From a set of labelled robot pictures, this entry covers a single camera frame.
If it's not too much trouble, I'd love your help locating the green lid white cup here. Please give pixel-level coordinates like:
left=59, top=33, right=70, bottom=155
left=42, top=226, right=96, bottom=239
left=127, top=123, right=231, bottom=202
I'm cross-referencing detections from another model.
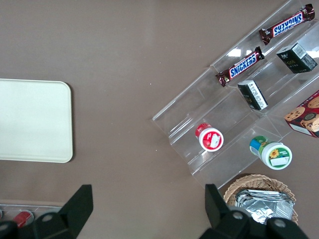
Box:
left=249, top=135, right=293, bottom=171

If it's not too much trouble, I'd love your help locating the light wicker basket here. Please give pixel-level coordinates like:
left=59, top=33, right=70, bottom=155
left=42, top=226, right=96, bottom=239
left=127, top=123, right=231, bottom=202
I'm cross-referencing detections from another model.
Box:
left=223, top=173, right=299, bottom=226

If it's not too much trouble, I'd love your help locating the clear acrylic stepped stand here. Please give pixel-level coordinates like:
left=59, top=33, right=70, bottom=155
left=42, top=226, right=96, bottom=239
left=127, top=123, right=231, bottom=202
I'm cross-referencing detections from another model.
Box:
left=152, top=0, right=319, bottom=192

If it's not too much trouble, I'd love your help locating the Snickers bar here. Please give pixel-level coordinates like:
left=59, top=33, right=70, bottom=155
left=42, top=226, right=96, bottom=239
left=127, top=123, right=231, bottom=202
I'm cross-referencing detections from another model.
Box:
left=215, top=46, right=265, bottom=88
left=258, top=3, right=316, bottom=46

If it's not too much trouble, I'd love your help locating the red lid cup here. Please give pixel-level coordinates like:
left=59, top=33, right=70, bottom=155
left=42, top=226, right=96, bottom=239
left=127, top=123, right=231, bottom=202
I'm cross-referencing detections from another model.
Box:
left=194, top=122, right=225, bottom=152

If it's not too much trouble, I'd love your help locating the beige plastic tray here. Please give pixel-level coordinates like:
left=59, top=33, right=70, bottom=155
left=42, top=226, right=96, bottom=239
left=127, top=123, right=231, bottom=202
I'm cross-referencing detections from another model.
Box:
left=0, top=78, right=74, bottom=164

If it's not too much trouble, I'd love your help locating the red cookie box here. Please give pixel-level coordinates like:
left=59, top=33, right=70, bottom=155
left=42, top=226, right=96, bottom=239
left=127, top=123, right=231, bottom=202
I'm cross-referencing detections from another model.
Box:
left=284, top=89, right=319, bottom=139

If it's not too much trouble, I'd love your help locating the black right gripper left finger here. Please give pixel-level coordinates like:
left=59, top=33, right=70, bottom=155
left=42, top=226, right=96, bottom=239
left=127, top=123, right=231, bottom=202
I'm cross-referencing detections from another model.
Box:
left=17, top=184, right=94, bottom=239

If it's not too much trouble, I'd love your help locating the red bottle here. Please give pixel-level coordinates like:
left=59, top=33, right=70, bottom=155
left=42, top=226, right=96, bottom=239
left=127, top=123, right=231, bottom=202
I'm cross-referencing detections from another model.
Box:
left=12, top=211, right=34, bottom=228

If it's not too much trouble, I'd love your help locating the foil wrapped pack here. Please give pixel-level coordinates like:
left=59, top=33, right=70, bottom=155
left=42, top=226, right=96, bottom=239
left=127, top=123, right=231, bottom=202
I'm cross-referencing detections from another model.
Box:
left=235, top=188, right=296, bottom=226

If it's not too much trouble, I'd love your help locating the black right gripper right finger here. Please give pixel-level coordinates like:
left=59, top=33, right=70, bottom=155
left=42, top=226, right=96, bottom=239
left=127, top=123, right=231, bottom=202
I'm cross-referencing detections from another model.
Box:
left=198, top=183, right=269, bottom=239

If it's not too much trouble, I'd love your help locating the small dark box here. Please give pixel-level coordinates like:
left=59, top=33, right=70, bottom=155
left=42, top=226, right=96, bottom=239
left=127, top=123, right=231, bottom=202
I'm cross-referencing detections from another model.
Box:
left=276, top=42, right=319, bottom=74
left=237, top=80, right=269, bottom=111

